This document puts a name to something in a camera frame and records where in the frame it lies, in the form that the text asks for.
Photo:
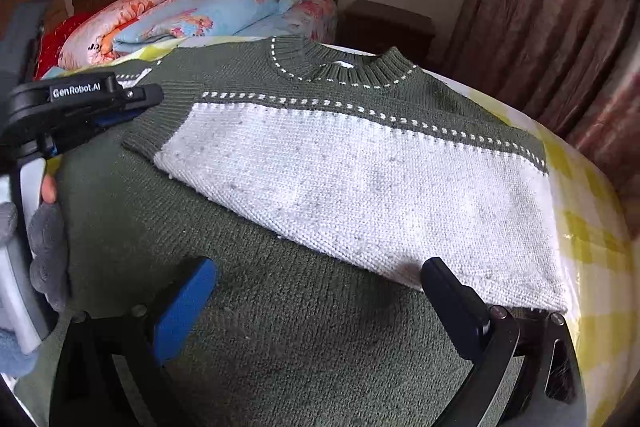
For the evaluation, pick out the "red cloth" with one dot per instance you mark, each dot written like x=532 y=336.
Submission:
x=60 y=39

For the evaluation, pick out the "dark wooden nightstand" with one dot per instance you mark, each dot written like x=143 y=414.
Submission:
x=387 y=29

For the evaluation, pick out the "yellow checked bed cover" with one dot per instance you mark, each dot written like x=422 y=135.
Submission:
x=590 y=227

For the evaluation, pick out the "pink floral curtain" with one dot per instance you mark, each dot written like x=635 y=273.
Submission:
x=545 y=17

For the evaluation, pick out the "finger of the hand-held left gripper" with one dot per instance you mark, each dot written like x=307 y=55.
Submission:
x=142 y=96

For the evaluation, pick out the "pink floral bedding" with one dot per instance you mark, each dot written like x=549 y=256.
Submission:
x=312 y=14

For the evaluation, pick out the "orange floral folded quilt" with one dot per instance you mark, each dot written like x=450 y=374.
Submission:
x=120 y=22

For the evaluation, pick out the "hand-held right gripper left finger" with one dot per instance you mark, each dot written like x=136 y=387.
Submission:
x=184 y=307

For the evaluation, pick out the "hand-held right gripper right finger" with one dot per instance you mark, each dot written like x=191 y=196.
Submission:
x=450 y=307

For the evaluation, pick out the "grey knitted garment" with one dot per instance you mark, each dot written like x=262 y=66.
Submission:
x=300 y=347

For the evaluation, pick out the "person's left hand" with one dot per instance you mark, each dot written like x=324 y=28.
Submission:
x=47 y=252

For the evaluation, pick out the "blue floral folded quilt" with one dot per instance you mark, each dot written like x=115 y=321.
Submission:
x=220 y=12

